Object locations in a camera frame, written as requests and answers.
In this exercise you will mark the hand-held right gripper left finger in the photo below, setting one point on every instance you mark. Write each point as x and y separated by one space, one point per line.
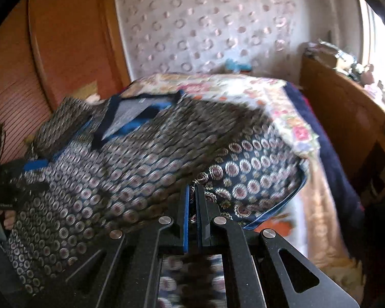
186 221

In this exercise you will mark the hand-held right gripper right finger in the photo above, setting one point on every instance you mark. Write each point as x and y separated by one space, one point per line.
200 221

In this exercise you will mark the navy circle-patterned shirt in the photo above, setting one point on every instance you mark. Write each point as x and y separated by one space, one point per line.
141 166

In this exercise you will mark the person's left hand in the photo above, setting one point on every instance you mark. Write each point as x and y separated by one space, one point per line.
9 222

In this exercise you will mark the white orange-dotted bed sheet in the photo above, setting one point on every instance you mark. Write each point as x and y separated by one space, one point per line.
280 227

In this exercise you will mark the yellow cloth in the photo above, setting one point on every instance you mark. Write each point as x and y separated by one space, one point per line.
85 90

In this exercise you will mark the floral quilt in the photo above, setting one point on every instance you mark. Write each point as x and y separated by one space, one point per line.
276 109

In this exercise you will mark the navy blanket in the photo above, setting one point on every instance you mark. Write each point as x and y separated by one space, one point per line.
330 154

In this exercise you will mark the wooden wardrobe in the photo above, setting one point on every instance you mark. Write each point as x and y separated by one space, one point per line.
67 38

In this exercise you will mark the blue toy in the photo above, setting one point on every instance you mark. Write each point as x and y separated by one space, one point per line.
237 65

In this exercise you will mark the wooden desk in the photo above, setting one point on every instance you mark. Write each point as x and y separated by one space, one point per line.
340 109

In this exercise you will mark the white circle-patterned curtain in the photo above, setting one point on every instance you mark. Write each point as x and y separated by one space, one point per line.
211 22

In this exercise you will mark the pile of desk clutter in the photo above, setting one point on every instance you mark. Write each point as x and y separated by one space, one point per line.
356 67

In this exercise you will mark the window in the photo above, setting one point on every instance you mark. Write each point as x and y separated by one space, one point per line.
377 38

